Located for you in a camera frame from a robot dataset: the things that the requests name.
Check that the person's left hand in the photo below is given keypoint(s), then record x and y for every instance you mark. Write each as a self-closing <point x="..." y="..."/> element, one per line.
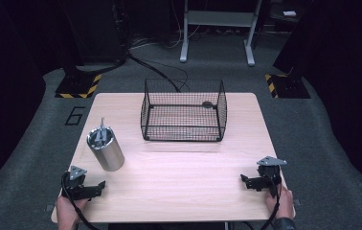
<point x="69" y="209"/>

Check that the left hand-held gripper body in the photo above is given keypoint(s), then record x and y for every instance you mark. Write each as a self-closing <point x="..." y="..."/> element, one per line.
<point x="73" y="187"/>

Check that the person's right hand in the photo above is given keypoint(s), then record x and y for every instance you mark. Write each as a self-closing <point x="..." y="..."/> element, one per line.
<point x="281" y="204"/>

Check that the small white box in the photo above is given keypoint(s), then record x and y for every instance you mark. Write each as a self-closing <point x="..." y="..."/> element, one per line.
<point x="289" y="13"/>

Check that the grey metal utensil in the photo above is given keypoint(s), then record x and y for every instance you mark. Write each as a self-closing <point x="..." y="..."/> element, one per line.
<point x="101" y="134"/>

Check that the black striped stand base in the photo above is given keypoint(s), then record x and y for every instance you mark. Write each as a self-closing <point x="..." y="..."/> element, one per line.
<point x="78" y="86"/>
<point x="286" y="86"/>

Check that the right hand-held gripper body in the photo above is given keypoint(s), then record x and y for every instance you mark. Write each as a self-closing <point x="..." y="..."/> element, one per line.
<point x="270" y="175"/>

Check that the white metal stand frame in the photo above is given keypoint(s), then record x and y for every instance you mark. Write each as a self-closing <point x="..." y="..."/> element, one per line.
<point x="217" y="19"/>

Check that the light wooden table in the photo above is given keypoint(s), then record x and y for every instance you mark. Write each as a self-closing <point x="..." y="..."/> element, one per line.
<point x="176" y="179"/>

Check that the steel cylinder cup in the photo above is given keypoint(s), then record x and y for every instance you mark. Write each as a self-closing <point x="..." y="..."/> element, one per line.
<point x="107" y="153"/>

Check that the dark oval disc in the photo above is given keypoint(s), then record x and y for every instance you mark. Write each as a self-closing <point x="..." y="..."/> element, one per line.
<point x="207" y="104"/>

